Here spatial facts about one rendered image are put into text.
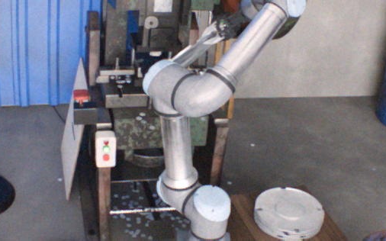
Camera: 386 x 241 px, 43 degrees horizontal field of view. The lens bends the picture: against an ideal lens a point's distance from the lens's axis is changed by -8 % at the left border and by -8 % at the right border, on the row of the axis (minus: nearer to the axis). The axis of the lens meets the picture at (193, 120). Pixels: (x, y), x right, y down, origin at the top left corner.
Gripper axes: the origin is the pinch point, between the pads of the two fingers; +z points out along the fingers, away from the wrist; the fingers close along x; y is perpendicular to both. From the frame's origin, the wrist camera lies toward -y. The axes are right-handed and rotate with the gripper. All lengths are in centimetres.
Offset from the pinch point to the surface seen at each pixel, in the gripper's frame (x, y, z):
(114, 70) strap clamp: -12, -13, 52
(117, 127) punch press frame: 9, 5, 53
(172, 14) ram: -16.5, -21.0, 17.6
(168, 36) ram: -9.7, -17.6, 22.7
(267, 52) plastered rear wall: 30, -182, 64
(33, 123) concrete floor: -22, -56, 168
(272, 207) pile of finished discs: 70, -7, 21
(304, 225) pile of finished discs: 81, -2, 11
